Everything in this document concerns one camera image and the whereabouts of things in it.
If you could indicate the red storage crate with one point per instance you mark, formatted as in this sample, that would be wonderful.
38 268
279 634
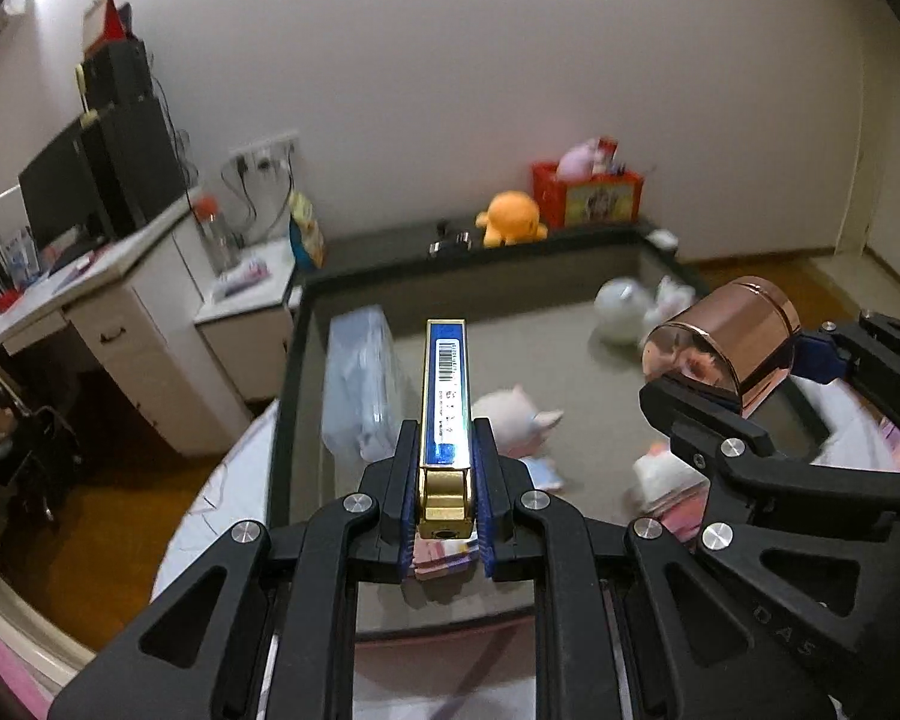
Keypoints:
600 199

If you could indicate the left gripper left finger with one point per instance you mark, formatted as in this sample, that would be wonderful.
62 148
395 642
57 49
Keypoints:
262 624

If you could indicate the white bunny figurine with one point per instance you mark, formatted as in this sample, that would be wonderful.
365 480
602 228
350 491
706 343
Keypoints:
671 298

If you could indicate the black computer monitor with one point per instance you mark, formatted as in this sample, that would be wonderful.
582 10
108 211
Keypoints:
59 191

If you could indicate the black speaker box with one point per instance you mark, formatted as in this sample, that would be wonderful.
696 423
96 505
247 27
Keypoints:
118 73

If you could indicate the red desk calendar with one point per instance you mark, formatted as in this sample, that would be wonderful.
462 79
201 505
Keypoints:
105 21

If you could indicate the low white tv cabinet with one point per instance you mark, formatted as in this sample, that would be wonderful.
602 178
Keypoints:
392 269

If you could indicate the orange octopus plush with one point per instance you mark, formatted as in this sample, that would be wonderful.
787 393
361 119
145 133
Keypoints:
511 218

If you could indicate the pink and black tray box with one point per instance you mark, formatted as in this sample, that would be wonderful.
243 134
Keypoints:
555 393

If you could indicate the black small clip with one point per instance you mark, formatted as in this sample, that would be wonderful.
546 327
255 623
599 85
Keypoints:
450 240

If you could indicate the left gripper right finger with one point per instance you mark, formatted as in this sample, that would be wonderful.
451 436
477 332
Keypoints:
627 625

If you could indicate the pink bed quilt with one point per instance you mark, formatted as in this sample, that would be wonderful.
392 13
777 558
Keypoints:
0 674

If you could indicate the rose gold cylinder jar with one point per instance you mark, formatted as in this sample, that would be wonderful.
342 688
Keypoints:
737 343

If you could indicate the pink pig doll figurine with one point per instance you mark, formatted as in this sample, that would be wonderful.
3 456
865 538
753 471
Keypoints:
521 431

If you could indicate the pink plush toy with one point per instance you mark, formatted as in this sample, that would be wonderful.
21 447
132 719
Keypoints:
580 162

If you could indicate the black computer tower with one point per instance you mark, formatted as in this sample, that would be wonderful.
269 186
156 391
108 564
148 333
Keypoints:
136 173

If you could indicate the white computer desk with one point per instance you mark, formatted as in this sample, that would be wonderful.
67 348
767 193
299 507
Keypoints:
135 309

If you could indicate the snack bag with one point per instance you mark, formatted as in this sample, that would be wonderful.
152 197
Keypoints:
305 236

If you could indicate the pink building block donut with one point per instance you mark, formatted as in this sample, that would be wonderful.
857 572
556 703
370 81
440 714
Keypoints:
436 558

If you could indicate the white power adapter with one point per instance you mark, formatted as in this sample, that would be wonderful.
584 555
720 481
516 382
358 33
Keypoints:
855 441

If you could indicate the clear plastic swab box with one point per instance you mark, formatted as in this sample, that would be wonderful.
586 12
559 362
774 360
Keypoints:
363 393

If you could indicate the blue gold lighter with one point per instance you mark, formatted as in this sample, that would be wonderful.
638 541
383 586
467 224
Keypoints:
445 463

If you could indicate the wall power strip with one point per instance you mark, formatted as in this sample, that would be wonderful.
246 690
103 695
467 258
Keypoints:
275 150

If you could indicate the red cap water bottle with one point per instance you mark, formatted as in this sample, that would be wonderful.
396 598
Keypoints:
218 238

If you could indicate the pink block toy car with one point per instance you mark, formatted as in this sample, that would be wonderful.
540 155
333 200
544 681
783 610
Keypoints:
669 490

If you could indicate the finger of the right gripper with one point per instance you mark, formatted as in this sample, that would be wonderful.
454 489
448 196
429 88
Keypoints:
864 353
742 455

